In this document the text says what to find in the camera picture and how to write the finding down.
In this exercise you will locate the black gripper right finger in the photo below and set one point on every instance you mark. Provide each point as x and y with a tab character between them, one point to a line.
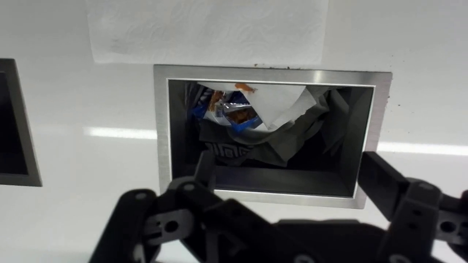
418	219

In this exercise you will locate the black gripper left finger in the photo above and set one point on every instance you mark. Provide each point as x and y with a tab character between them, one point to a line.
194	228

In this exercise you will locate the white tissue piece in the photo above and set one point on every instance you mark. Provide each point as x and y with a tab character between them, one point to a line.
204	29

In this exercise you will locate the steel-framed bin opening with trash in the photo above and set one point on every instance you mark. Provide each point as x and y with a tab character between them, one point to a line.
162	121

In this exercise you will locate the steel-framed empty bin opening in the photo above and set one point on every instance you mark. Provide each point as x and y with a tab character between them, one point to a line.
22	146

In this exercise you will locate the blue printed wrapper trash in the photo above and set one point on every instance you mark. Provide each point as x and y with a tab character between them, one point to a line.
234	117

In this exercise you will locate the crumpled white paper trash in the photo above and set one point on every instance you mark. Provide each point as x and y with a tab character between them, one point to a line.
277	104

